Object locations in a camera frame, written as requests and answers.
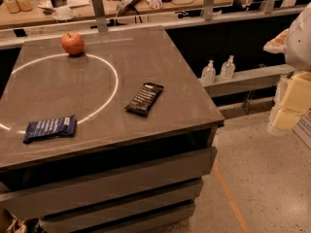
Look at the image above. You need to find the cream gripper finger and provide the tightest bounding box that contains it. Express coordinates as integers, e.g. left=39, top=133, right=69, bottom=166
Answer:
left=267, top=76, right=290, bottom=136
left=281, top=72, right=311, bottom=130

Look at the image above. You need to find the blue rxbar blueberry wrapper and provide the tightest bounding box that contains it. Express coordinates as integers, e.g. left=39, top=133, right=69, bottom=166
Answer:
left=22, top=116, right=76, bottom=144

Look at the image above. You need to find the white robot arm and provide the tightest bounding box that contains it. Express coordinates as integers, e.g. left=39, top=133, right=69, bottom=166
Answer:
left=263, top=3, right=311, bottom=134

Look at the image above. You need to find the black rxbar chocolate wrapper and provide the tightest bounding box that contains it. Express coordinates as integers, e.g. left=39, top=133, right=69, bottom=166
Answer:
left=125, top=83, right=164, bottom=117

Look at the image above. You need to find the clear sanitizer bottle right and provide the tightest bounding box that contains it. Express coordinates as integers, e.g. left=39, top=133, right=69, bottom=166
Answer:
left=221, top=55, right=235, bottom=79

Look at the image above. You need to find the clear sanitizer bottle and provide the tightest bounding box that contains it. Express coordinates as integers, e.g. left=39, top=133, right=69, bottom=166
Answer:
left=201, top=60, right=216, bottom=85
left=221, top=55, right=235, bottom=79

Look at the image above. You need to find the clear sanitizer bottle left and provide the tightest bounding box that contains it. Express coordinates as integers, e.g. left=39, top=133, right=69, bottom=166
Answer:
left=201, top=60, right=216, bottom=85

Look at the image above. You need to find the grey drawer cabinet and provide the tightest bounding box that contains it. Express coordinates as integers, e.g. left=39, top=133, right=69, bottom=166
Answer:
left=0, top=128, right=219, bottom=233

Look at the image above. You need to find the grey power strip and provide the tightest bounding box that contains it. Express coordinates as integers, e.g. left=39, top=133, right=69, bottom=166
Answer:
left=116, top=0, right=140, bottom=16

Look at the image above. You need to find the red apple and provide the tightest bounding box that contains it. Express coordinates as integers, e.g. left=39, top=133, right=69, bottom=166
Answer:
left=61, top=32, right=85, bottom=55

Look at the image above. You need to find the white bowl on desk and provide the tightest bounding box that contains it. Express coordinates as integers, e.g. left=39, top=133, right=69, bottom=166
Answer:
left=52, top=7, right=77, bottom=21

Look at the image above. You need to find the wooden background desk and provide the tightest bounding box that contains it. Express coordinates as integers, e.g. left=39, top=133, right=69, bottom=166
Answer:
left=0, top=0, right=234, bottom=30

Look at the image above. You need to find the amber liquid jar right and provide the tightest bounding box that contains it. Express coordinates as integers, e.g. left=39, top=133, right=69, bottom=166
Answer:
left=17, top=0, right=32, bottom=12

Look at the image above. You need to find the amber liquid jar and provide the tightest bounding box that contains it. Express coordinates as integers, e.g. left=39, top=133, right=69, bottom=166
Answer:
left=3, top=0, right=20, bottom=14
left=17, top=0, right=32, bottom=12

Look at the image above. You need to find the amber liquid jar left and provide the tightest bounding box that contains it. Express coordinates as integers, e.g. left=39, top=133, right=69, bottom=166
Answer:
left=3, top=0, right=20, bottom=14

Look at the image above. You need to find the grey metal rail frame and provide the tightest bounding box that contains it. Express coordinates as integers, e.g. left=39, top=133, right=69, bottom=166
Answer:
left=0, top=0, right=311, bottom=50

